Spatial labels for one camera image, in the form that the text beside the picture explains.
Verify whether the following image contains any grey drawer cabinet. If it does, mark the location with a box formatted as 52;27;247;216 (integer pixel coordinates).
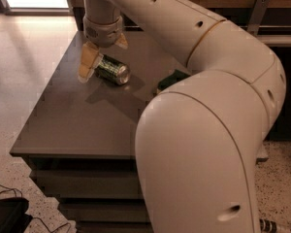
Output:
9;30;270;233

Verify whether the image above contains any right metal bracket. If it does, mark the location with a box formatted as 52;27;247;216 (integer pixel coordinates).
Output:
246;0;271;36

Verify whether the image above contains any black device with cables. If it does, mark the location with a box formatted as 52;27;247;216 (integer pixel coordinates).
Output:
0;185;34;233

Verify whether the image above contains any patterned cylinder on floor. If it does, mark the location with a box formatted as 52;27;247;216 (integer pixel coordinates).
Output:
259;218;291;233

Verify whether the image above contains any green soda can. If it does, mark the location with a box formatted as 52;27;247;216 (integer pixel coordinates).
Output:
95;55;131;85

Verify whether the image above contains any green and yellow sponge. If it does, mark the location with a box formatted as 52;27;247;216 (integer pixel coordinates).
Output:
157;69;189;93

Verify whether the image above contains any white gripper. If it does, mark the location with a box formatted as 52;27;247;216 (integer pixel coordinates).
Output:
78;17;128;83

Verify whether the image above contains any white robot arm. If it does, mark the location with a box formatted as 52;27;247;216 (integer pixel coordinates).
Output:
84;0;286;233

